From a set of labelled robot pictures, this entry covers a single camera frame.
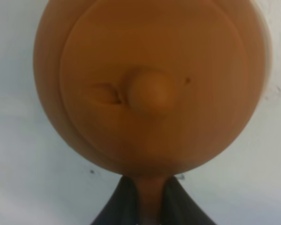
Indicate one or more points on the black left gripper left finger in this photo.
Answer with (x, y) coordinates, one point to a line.
(122, 207)

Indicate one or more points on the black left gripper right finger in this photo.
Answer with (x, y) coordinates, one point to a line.
(178, 208)

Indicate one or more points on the brown clay teapot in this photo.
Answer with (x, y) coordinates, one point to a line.
(150, 88)

